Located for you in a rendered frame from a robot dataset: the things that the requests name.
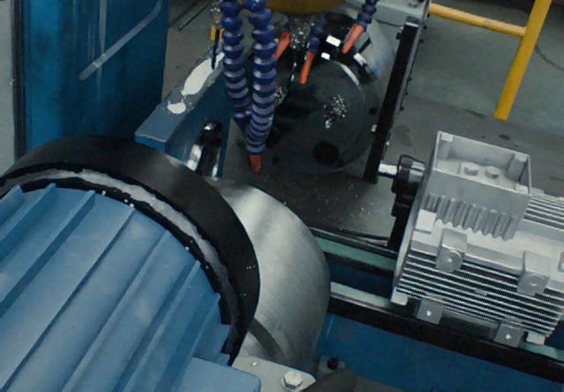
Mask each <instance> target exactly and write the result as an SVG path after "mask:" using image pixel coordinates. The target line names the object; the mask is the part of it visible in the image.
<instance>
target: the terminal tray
mask: <svg viewBox="0 0 564 392"><path fill-rule="evenodd" d="M444 136H449V137H450V139H447V138H444ZM517 155H522V156H524V158H523V159H520V158H518V157H517ZM440 165H444V166H445V167H446V168H445V169H443V168H440ZM423 183H424V188H423ZM519 186H523V187H525V190H521V189H519V188H518V187H519ZM422 189H423V191H422ZM421 192H422V195H421V193H420V196H421V199H419V200H420V203H419V210H423V211H429V212H433V213H436V214H437V218H436V220H435V222H437V221H438V220H442V223H443V224H444V225H446V224H448V222H450V223H452V226H453V227H454V228H456V227H457V226H462V229H463V230H464V231H466V230H467V229H468V228H471V231H472V232H473V233H476V232H477V231H481V233H482V235H483V236H487V234H488V233H490V234H492V235H493V238H494V239H497V238H498V237H499V236H501V237H502V239H503V241H508V239H510V240H513V239H514V237H515V234H516V231H517V228H518V226H519V225H520V223H521V222H522V219H523V216H524V213H525V211H526V209H527V206H528V204H529V202H530V199H531V166H530V155H528V154H524V153H520V152H515V151H511V150H508V149H505V148H501V147H498V146H494V145H491V144H484V143H480V142H478V141H474V140H470V139H467V138H464V137H458V136H454V135H451V134H448V133H444V132H441V131H438V134H437V137H436V139H435V142H434V147H432V150H431V152H430V155H429V160H428V163H427V168H426V171H425V182H424V178H423V182H422V188H421Z"/></svg>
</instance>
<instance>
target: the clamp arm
mask: <svg viewBox="0 0 564 392"><path fill-rule="evenodd" d="M420 21H421V20H420V19H419V18H414V17H410V16H408V17H407V18H406V21H405V23H404V27H401V26H400V27H399V29H398V32H397V37H396V39H397V40H400V42H399V45H398V49H397V54H396V58H395V61H394V64H393V69H392V72H391V75H390V81H389V84H388V88H387V91H386V94H385V98H384V100H383V101H382V107H381V110H380V114H379V118H378V121H377V124H376V126H375V125H373V126H372V129H371V131H370V135H369V137H371V138H373V140H372V144H371V147H370V150H369V154H368V157H367V164H366V167H365V170H364V174H363V177H362V180H363V181H367V182H371V183H375V179H376V178H377V175H378V176H380V177H383V175H380V174H384V173H385V172H384V171H385V170H384V169H380V167H384V168H386V164H387V163H385V162H382V157H383V154H384V150H385V147H386V144H387V141H388V137H389V134H390V129H391V125H392V123H393V119H394V116H395V112H396V109H397V103H398V100H399V97H400V93H401V91H402V87H403V84H404V79H405V75H406V72H407V69H408V66H409V62H410V59H411V55H412V50H413V47H414V43H415V41H416V37H417V34H418V30H419V25H420ZM381 163H385V164H381ZM379 169H380V170H379ZM378 173H379V174H378Z"/></svg>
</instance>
